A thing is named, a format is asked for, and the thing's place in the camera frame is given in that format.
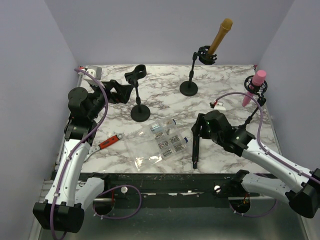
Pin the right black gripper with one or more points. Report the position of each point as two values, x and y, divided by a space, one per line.
200 121

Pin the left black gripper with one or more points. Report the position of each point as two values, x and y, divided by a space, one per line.
123 91

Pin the black microphone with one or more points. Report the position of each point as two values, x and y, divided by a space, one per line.
195 150

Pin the black clip microphone stand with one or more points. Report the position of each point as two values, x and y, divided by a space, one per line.
140 112

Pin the black round-base shock-mount stand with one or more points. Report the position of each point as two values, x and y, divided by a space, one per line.
207 57

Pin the black tripod microphone stand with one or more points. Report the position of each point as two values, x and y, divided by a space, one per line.
258 91

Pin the pink microphone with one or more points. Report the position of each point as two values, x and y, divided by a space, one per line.
258 79

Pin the gold microphone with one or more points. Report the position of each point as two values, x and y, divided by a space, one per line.
224 28

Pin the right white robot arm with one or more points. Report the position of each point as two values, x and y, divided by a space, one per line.
293 184

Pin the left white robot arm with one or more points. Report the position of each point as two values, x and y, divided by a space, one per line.
63 208

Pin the clear plastic screw organizer box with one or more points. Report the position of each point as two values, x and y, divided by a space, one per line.
168 138

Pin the red adjustable wrench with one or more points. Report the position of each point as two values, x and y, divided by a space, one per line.
106 143

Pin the clear plastic bag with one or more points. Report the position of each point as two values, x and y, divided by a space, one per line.
143 149

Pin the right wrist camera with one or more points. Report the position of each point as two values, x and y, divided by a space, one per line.
216 105

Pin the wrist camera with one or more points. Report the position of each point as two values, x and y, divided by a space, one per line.
216 105
95 71

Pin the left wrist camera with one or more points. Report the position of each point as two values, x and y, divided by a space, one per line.
95 71

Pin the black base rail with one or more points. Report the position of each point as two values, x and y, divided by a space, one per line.
170 190

